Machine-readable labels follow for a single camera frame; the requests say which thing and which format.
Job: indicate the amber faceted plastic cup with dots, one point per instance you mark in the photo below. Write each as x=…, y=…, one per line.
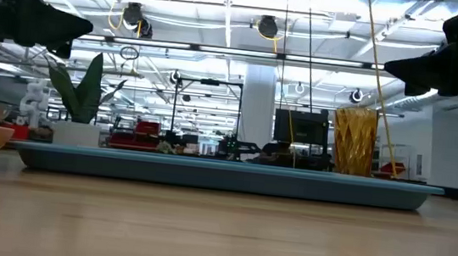
x=354, y=141

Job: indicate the black metal frame stand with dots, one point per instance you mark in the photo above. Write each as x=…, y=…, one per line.
x=174, y=105

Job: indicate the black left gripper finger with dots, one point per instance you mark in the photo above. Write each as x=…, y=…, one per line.
x=62, y=50
x=52, y=24

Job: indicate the white pillar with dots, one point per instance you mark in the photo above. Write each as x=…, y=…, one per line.
x=258, y=105

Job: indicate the white robot figure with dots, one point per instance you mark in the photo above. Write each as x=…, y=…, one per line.
x=34, y=103

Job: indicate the white plant pot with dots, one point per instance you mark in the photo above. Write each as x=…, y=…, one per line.
x=75, y=134

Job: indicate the black monitor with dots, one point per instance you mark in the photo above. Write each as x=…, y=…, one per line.
x=301, y=127

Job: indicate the person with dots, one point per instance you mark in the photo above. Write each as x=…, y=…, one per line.
x=275, y=152

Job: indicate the long ceiling light bar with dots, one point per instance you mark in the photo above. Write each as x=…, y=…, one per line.
x=237, y=52

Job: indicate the red tool chest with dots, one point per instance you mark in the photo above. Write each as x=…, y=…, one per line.
x=143, y=134

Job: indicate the green leafy plant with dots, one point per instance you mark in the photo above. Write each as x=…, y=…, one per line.
x=87, y=96

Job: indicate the blue plastic tray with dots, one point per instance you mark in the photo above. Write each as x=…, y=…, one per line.
x=224, y=176

